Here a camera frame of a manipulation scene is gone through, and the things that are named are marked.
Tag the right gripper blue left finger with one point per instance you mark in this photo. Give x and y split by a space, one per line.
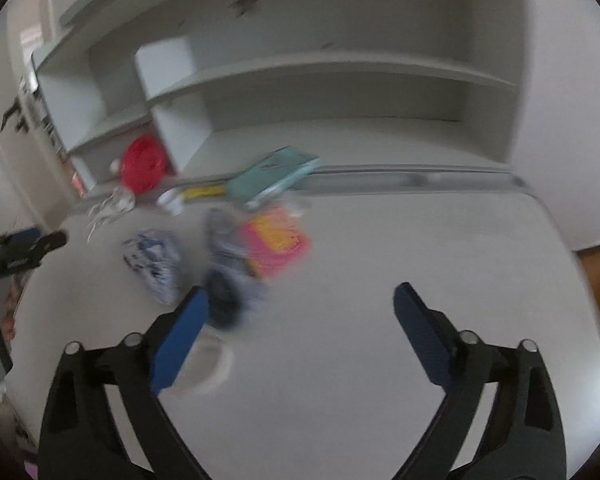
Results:
172 336

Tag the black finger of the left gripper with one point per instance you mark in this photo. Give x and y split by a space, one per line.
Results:
46 244

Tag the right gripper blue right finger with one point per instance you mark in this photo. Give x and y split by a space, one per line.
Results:
427 333

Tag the white green small packet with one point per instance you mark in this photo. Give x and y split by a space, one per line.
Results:
154 257

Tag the pink yellow wrapper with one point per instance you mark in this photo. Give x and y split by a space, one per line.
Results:
273 240

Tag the red plastic lid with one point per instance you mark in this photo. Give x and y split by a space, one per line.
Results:
143 164

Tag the white plastic lid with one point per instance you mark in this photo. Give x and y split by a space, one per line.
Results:
171 202

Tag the white door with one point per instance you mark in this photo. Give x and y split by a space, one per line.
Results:
26 152

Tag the white drawer knob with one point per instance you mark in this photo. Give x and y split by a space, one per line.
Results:
115 166

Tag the teal booklet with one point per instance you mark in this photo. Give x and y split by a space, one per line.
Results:
262 182

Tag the grey desk shelf unit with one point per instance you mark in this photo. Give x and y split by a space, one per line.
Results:
358 83

